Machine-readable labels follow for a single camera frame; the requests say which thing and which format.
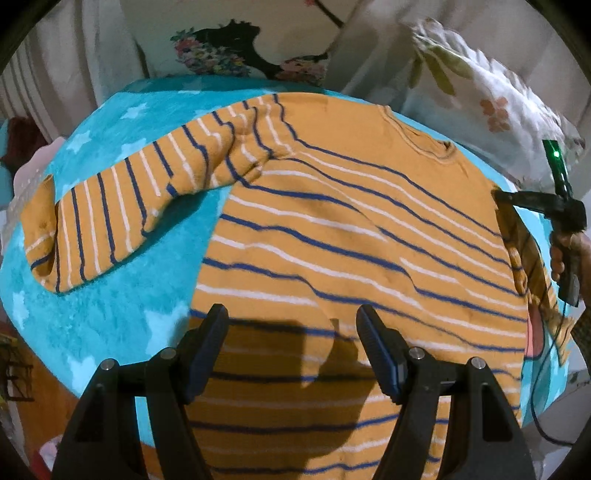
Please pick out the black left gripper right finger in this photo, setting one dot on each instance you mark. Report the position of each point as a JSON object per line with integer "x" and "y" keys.
{"x": 483, "y": 440}

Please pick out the orange striped sweater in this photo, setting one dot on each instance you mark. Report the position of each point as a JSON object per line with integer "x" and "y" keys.
{"x": 332, "y": 205}

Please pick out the pink folded clothes pile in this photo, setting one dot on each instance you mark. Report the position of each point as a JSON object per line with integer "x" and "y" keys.
{"x": 27, "y": 179}

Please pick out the right hand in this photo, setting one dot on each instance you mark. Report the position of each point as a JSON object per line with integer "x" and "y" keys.
{"x": 570, "y": 254}

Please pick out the turquoise star cartoon blanket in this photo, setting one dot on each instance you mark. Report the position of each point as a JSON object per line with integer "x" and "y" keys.
{"x": 142, "y": 306}

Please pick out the white leaf print pillow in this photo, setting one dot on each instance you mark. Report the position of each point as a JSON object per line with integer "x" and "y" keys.
{"x": 493, "y": 76}

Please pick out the dark red cloth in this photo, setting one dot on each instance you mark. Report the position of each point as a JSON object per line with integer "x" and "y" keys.
{"x": 24, "y": 138}

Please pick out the white bird print cushion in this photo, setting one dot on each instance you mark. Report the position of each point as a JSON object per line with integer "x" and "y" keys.
{"x": 283, "y": 40}

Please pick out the beige curtain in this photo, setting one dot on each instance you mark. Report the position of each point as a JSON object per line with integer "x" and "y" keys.
{"x": 71, "y": 62}

